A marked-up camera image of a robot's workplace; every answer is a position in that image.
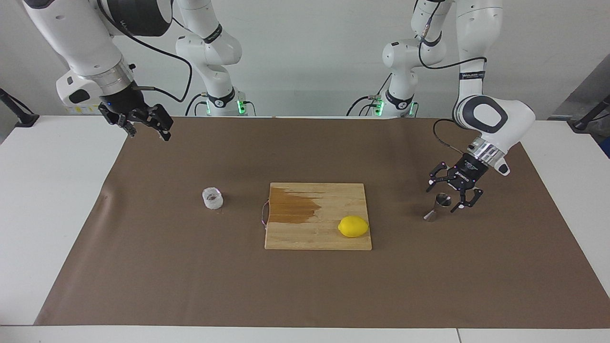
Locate black base cables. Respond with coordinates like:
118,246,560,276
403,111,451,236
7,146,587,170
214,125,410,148
185,93,210,116
346,74,394,116

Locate black right base cables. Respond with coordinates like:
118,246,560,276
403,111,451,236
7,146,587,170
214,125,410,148
185,93,210,116

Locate white wall socket box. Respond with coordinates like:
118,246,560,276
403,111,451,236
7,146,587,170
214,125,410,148
64,102,103,115

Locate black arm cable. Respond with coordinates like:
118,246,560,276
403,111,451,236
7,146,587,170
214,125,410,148
98,0,193,103
411,0,488,155

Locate wooden cutting board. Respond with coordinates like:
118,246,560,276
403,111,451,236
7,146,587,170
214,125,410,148
264,182,373,251

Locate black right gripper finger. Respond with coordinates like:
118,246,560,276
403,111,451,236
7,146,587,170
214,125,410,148
98,105,138,138
142,103,173,142

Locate brown paper table mat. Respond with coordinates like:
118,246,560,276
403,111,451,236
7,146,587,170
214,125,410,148
34,117,610,329

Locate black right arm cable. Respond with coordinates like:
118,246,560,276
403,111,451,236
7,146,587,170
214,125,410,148
98,0,193,103

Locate steel cocktail jigger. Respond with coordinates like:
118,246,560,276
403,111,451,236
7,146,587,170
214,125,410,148
423,192,452,223

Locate black left base cables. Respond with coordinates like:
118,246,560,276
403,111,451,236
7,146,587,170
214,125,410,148
346,74,394,116

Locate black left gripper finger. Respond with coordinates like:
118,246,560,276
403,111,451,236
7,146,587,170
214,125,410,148
427,161,457,192
450,187,484,213

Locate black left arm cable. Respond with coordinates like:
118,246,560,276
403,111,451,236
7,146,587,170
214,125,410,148
411,0,488,155

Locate black clamp stand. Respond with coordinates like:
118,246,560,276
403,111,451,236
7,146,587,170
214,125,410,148
569,94,610,133
0,88,40,128

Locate yellow lemon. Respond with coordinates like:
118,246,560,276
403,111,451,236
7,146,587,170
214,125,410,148
338,215,370,238

